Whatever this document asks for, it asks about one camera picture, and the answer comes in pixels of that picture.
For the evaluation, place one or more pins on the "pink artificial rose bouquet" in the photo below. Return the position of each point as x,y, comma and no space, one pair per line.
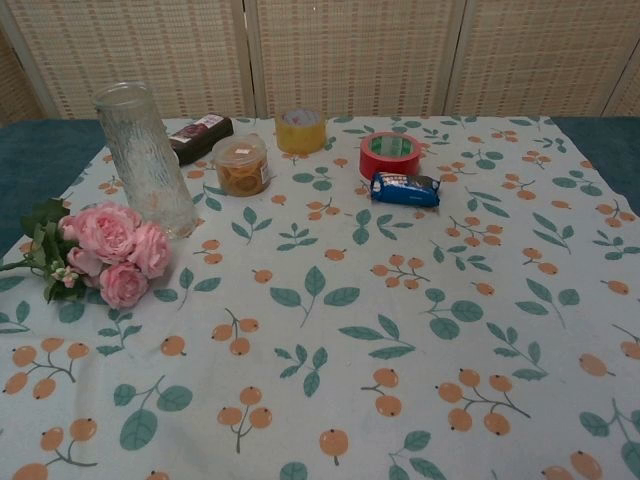
111,235

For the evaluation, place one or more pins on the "transparent textured glass vase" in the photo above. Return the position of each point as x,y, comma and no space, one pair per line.
145,165

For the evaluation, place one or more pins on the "floral fruit print tablecloth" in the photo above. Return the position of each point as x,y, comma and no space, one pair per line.
350,300

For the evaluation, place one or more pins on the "blue snack packet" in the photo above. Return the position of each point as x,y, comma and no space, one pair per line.
405,190

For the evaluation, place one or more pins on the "red tape roll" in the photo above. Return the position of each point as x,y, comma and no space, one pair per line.
387,160

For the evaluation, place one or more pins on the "round plastic snack container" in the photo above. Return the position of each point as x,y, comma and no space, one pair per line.
242,167

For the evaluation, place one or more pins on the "yellowish clear packing tape roll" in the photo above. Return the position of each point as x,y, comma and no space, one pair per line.
300,134

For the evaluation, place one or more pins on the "woven bamboo screen panel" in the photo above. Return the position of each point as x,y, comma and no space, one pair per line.
150,50
545,55
355,55
12,85
629,95

